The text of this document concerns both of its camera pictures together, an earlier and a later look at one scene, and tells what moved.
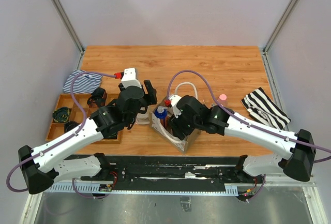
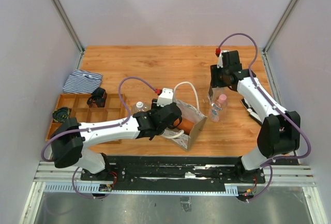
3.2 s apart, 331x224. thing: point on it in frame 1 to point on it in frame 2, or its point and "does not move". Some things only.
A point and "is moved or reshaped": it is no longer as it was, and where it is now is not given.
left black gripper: [149, 98] to [155, 107]
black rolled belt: [98, 98] does not move
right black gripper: [175, 123] to [215, 81]
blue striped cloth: [85, 83] does not move
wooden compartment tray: [64, 100] does not move
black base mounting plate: [175, 173] does not move
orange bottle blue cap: [161, 113] is moved or reshaped
